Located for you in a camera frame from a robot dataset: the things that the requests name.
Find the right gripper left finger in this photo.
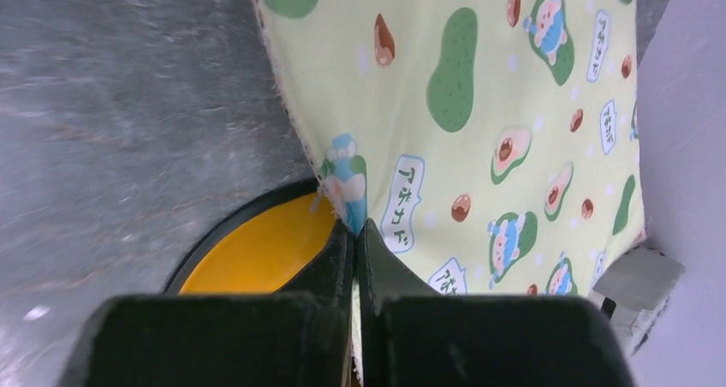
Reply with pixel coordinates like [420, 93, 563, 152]
[57, 223, 354, 386]

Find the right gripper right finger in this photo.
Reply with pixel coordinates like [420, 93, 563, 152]
[357, 221, 634, 386]

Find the green avocado print mat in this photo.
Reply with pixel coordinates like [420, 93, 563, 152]
[254, 0, 645, 296]

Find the orange pet bowl stand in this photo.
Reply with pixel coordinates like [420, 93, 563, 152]
[164, 178, 336, 294]

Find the grey wrapped roll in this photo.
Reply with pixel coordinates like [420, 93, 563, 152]
[588, 246, 685, 357]

